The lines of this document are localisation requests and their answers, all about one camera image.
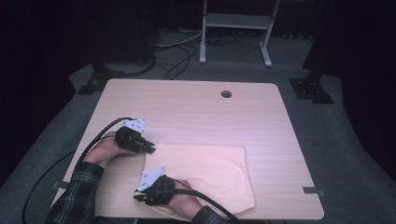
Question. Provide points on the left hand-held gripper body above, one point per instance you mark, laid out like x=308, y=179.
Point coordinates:
x=129, y=138

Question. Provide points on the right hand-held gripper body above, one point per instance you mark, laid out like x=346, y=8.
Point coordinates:
x=158, y=186

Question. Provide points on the pale yellow printed T-shirt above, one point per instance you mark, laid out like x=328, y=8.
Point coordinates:
x=205, y=174

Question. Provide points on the person's right hand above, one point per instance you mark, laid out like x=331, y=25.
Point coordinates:
x=183, y=199

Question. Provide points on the person's left hand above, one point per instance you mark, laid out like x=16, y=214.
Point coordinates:
x=102, y=151

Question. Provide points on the black stand base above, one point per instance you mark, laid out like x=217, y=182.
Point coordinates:
x=99, y=79
x=309, y=90

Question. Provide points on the grey tape strip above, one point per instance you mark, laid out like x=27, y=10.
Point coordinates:
x=59, y=185
x=313, y=191

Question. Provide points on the white metal stand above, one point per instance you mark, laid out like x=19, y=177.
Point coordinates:
x=236, y=20

